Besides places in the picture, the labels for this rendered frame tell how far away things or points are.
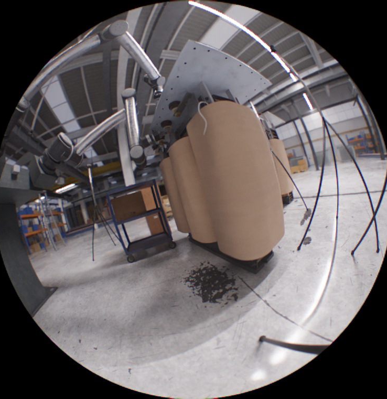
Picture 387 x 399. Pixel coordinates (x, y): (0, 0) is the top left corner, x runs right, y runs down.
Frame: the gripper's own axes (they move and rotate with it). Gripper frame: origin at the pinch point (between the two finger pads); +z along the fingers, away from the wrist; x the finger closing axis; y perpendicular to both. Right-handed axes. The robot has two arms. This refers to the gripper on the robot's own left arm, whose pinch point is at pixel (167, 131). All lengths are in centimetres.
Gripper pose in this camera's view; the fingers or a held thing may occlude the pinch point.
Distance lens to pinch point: 124.7
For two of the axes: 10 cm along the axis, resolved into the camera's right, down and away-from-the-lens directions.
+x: -1.2, -0.4, 9.9
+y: -4.6, -8.8, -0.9
